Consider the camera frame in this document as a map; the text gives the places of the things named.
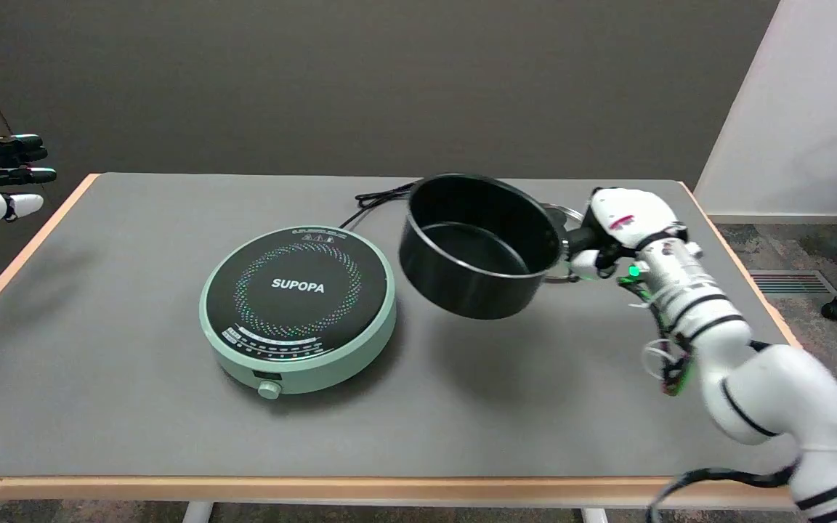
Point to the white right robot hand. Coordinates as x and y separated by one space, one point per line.
633 218

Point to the black soup pot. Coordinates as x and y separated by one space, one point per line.
480 247

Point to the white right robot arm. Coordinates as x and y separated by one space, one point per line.
753 363

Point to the glass pot lid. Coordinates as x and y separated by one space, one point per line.
562 218

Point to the floor vent grille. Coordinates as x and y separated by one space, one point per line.
793 282

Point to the white table leg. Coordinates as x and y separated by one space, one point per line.
197 512
594 514

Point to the green SUPOPA induction cooker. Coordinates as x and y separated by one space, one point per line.
298 309

